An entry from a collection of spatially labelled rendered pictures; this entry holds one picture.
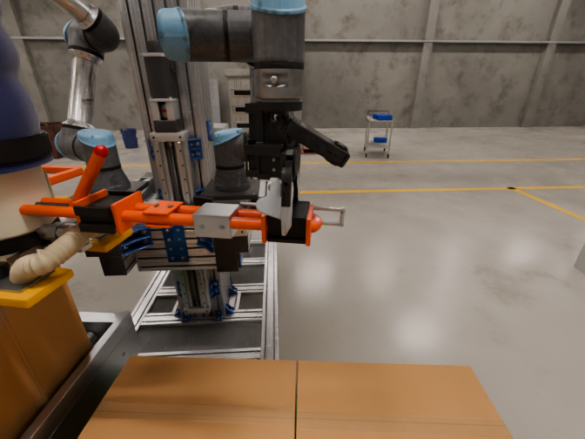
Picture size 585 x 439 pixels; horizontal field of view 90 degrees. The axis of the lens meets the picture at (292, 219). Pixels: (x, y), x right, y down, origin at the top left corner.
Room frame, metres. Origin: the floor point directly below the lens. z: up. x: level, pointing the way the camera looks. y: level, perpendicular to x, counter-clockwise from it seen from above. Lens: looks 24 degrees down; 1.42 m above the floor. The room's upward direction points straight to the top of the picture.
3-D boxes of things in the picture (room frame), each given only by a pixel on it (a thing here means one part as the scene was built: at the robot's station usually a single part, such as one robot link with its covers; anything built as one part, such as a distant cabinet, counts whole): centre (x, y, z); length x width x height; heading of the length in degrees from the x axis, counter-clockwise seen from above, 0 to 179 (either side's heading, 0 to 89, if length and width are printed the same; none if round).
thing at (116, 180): (1.14, 0.75, 1.09); 0.15 x 0.15 x 0.10
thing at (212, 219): (0.50, 0.14, 1.19); 0.07 x 0.07 x 0.04; 83
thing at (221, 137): (1.18, 0.25, 1.20); 0.13 x 0.12 x 0.14; 98
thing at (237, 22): (0.59, 0.05, 1.50); 0.11 x 0.11 x 0.08; 8
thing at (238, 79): (8.35, 0.95, 0.90); 1.39 x 1.09 x 1.79; 93
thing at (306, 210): (0.48, 0.01, 1.20); 0.08 x 0.07 x 0.05; 83
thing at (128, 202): (0.53, 0.35, 1.20); 0.10 x 0.08 x 0.06; 173
